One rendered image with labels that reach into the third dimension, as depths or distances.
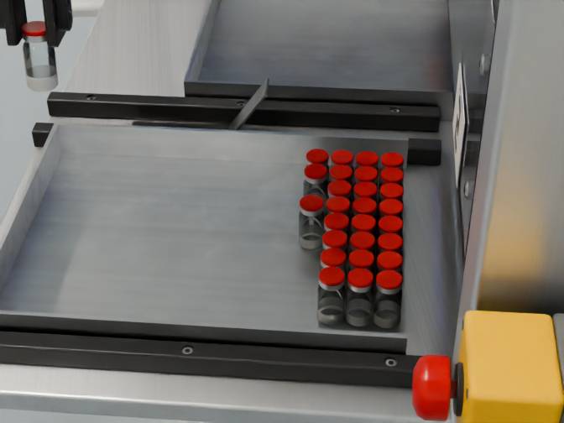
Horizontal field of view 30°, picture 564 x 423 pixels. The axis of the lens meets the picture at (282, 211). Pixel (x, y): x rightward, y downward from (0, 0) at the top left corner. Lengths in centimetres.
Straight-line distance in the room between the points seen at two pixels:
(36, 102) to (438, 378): 223
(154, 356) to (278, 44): 50
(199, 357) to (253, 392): 5
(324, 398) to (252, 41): 53
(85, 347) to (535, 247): 36
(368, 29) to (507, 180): 63
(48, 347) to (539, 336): 38
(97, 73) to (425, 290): 47
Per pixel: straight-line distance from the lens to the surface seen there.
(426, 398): 64
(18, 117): 274
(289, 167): 101
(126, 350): 82
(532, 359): 64
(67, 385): 83
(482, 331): 65
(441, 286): 90
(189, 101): 108
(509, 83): 59
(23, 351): 84
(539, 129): 61
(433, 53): 120
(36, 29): 75
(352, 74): 115
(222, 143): 101
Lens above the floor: 149
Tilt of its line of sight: 39 degrees down
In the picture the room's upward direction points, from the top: 1 degrees counter-clockwise
